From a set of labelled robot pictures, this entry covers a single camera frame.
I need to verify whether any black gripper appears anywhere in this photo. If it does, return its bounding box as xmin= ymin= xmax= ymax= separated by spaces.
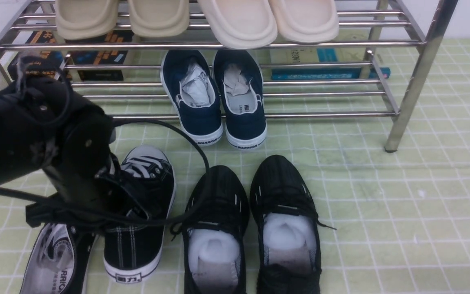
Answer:
xmin=25 ymin=153 xmax=137 ymax=229

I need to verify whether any black canvas sneaker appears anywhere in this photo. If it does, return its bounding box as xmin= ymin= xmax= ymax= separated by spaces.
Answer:
xmin=103 ymin=145 xmax=177 ymax=285
xmin=19 ymin=223 xmax=98 ymax=294

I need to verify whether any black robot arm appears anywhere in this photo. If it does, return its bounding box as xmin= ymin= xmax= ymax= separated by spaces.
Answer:
xmin=0 ymin=76 xmax=133 ymax=228

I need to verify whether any navy slip-on shoe left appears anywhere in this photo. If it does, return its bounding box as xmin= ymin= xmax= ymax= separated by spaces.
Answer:
xmin=160 ymin=50 xmax=224 ymax=146

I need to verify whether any navy slip-on shoe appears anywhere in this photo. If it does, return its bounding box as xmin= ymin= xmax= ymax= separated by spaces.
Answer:
xmin=160 ymin=50 xmax=224 ymax=146
xmin=211 ymin=49 xmax=267 ymax=150

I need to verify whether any navy slip-on shoe right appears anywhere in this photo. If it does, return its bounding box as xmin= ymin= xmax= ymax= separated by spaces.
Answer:
xmin=211 ymin=49 xmax=267 ymax=150

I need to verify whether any silver metal shoe rack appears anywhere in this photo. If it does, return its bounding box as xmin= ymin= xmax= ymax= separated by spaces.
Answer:
xmin=0 ymin=0 xmax=457 ymax=153

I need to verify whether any black mesh sneaker left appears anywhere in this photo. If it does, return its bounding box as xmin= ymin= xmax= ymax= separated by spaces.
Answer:
xmin=170 ymin=165 xmax=250 ymax=294

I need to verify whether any black mesh sneaker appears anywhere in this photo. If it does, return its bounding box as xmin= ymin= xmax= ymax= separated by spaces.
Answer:
xmin=249 ymin=155 xmax=323 ymax=294
xmin=170 ymin=165 xmax=250 ymax=294

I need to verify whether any black orange box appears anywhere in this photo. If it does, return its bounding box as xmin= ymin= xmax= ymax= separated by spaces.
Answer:
xmin=26 ymin=31 xmax=137 ymax=81

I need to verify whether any beige slipper far left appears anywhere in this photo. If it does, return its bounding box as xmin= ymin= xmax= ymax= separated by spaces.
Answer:
xmin=55 ymin=0 xmax=119 ymax=40

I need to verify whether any beige slipper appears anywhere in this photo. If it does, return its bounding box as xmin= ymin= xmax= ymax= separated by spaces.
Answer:
xmin=55 ymin=0 xmax=119 ymax=40
xmin=128 ymin=0 xmax=190 ymax=38

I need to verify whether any black mesh sneaker right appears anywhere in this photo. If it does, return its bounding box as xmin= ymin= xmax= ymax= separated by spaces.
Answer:
xmin=249 ymin=155 xmax=323 ymax=294

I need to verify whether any cream slipper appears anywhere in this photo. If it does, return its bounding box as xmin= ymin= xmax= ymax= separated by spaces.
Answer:
xmin=269 ymin=0 xmax=339 ymax=44
xmin=198 ymin=0 xmax=278 ymax=50

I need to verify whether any cream slipper far right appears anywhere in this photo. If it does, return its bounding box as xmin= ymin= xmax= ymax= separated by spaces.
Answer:
xmin=269 ymin=0 xmax=339 ymax=44

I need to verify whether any green checkered table mat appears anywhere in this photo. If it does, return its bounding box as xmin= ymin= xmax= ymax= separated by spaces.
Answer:
xmin=0 ymin=39 xmax=470 ymax=294

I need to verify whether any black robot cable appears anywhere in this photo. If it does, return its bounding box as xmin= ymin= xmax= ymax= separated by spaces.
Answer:
xmin=0 ymin=55 xmax=211 ymax=227

